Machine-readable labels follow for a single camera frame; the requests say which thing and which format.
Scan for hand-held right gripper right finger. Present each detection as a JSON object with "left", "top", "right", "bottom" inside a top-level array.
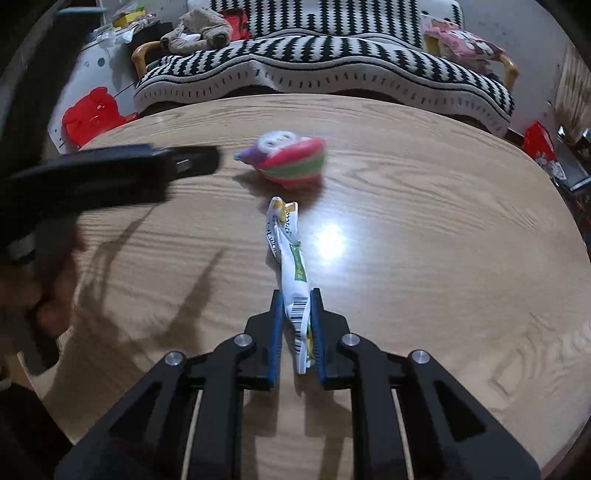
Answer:
[{"left": 310, "top": 288, "right": 541, "bottom": 480}]

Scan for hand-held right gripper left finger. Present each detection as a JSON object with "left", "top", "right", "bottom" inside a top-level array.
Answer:
[{"left": 55, "top": 290, "right": 284, "bottom": 480}]

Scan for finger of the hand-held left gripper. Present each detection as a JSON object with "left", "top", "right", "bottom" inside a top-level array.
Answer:
[{"left": 164, "top": 145, "right": 221, "bottom": 177}]

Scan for white and green wrapper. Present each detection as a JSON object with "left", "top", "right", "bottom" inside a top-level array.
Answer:
[{"left": 265, "top": 196, "right": 319, "bottom": 374}]

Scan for person's left hand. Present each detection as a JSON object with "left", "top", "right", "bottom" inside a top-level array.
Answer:
[{"left": 32, "top": 225, "right": 87, "bottom": 339}]

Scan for red plastic bear stool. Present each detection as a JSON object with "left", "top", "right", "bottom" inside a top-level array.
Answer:
[{"left": 62, "top": 88, "right": 139, "bottom": 146}]

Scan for colourful striped plush toy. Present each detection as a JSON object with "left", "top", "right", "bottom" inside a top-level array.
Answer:
[{"left": 233, "top": 130, "right": 328, "bottom": 189}]

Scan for white board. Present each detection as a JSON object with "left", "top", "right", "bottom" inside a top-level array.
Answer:
[{"left": 48, "top": 28, "right": 140, "bottom": 154}]

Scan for wooden-armed sofa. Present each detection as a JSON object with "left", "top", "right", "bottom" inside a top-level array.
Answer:
[{"left": 131, "top": 0, "right": 519, "bottom": 137}]

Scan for brown plush toy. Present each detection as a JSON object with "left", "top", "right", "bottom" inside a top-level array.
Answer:
[{"left": 161, "top": 8, "right": 234, "bottom": 54}]

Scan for red cushion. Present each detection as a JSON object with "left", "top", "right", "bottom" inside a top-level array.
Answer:
[{"left": 222, "top": 9, "right": 251, "bottom": 43}]

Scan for black white striped sofa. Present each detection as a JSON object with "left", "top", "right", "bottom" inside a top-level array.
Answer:
[{"left": 134, "top": 0, "right": 515, "bottom": 137}]

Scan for pink printed pillow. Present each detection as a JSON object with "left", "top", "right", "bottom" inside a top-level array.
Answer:
[{"left": 424, "top": 17, "right": 502, "bottom": 63}]

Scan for red bag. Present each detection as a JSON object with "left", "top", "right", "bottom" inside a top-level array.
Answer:
[{"left": 523, "top": 121, "right": 559, "bottom": 174}]

